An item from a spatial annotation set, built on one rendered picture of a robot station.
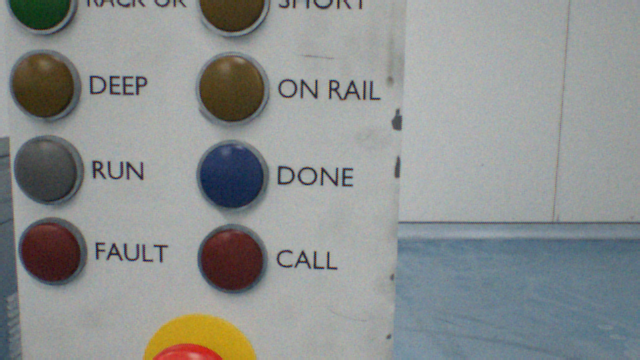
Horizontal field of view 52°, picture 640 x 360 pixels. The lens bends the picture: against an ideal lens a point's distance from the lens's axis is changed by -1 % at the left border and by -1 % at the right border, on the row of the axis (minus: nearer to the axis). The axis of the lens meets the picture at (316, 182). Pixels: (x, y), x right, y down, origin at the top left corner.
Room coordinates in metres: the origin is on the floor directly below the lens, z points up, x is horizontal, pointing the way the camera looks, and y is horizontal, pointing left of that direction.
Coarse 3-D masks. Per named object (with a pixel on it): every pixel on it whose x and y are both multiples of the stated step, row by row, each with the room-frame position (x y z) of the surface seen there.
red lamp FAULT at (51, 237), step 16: (48, 224) 0.28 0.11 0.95; (32, 240) 0.27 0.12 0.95; (48, 240) 0.27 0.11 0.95; (64, 240) 0.27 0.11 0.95; (32, 256) 0.27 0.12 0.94; (48, 256) 0.27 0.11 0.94; (64, 256) 0.27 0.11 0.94; (80, 256) 0.28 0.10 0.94; (32, 272) 0.28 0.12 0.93; (48, 272) 0.27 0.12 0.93; (64, 272) 0.27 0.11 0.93
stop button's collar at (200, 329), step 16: (176, 320) 0.27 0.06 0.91; (192, 320) 0.27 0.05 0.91; (208, 320) 0.27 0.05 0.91; (224, 320) 0.28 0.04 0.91; (160, 336) 0.28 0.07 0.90; (176, 336) 0.27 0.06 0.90; (192, 336) 0.27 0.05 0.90; (208, 336) 0.27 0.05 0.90; (224, 336) 0.27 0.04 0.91; (240, 336) 0.27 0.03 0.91; (224, 352) 0.27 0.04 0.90; (240, 352) 0.27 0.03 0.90
